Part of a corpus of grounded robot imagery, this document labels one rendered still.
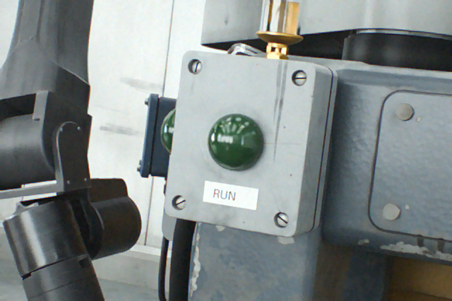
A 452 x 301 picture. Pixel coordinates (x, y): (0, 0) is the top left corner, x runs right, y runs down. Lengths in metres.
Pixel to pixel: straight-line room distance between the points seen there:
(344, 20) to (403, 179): 0.19
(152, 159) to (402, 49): 0.43
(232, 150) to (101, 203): 0.36
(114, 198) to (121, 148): 5.57
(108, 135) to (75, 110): 5.67
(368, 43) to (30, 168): 0.29
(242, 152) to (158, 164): 0.53
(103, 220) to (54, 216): 0.06
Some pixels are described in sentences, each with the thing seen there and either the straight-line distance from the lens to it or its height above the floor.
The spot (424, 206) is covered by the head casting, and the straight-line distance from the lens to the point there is 0.50.
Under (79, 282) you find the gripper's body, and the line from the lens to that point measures 0.75.
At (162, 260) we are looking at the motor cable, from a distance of 1.04.
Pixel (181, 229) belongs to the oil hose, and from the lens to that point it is 0.56.
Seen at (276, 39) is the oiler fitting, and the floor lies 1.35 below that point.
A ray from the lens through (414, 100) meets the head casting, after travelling 0.51.
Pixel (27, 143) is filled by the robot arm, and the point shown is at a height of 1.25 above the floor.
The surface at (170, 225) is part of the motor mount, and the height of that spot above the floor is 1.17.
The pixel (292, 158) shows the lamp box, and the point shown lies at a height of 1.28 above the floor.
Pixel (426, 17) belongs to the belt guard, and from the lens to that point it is 0.63.
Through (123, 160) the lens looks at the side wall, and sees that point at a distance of 6.39.
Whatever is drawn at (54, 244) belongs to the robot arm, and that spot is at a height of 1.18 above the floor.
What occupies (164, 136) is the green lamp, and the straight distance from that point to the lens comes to 0.50.
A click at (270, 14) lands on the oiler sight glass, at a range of 0.55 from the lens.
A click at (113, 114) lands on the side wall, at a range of 6.43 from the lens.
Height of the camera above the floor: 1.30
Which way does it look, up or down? 3 degrees down
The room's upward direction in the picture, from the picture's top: 7 degrees clockwise
